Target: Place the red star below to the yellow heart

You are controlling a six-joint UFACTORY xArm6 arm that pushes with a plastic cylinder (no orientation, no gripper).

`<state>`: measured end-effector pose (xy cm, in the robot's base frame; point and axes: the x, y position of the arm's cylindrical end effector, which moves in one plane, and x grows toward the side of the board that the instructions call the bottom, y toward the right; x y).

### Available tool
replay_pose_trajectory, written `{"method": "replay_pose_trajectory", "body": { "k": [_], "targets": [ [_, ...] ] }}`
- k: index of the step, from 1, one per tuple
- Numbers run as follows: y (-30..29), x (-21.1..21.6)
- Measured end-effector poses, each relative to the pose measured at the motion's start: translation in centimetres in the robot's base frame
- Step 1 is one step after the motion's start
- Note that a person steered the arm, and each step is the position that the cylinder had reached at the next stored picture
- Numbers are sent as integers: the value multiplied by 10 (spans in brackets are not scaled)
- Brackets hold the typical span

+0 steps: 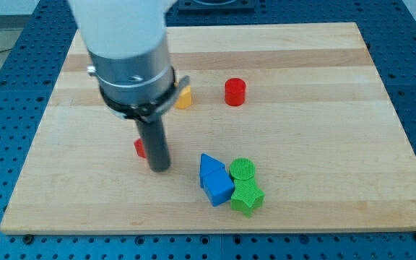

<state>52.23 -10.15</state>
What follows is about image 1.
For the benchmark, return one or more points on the red star block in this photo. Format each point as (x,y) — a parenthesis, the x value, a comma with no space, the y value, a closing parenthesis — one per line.
(139,148)

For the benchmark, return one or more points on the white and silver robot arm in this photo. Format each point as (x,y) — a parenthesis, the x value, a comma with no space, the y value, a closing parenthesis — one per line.
(127,42)

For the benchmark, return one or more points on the yellow heart block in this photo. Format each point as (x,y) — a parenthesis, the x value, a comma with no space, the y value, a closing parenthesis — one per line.
(185,98)

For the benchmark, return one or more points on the green star block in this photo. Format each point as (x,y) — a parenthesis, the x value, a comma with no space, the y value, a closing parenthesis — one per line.
(247,197)

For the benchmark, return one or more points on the blue triangle block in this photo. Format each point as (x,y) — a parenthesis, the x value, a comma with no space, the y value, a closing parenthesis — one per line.
(208,168)

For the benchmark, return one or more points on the red cylinder block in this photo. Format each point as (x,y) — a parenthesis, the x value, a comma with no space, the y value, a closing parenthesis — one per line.
(235,92)

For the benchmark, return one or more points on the green cylinder block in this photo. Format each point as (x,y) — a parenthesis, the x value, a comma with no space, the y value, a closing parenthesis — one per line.
(242,169)

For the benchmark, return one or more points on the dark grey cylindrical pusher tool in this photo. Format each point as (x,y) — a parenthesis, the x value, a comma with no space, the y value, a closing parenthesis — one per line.
(155,145)

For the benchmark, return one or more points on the blue cube block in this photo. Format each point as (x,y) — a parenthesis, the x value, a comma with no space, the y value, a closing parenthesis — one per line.
(217,185)

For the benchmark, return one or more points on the wooden board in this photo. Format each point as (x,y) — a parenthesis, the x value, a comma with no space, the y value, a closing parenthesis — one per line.
(330,152)

